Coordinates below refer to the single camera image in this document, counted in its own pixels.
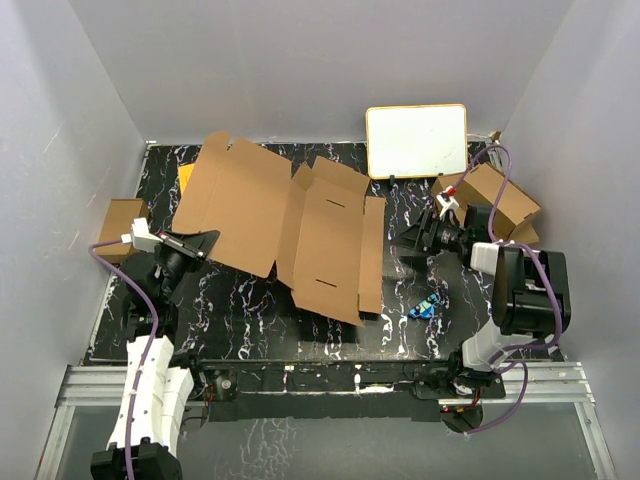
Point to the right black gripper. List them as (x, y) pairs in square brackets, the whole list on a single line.
[(427, 229)]

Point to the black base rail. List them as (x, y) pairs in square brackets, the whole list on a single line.
[(419, 390)]

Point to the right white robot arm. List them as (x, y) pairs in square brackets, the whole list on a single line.
[(530, 304)]

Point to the blue toy car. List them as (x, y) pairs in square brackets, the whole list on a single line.
[(425, 309)]

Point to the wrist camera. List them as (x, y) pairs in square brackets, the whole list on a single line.
[(140, 237), (446, 200)]

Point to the yellow pad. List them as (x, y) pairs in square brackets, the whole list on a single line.
[(184, 175)]

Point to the white board yellow frame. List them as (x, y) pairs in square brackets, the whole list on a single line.
[(416, 141)]

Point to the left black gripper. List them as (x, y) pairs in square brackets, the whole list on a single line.
[(191, 246)]

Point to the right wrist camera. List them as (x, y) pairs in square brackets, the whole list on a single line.
[(446, 200)]

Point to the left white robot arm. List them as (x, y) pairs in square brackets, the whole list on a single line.
[(159, 379)]

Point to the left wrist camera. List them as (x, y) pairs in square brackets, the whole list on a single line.
[(140, 237)]

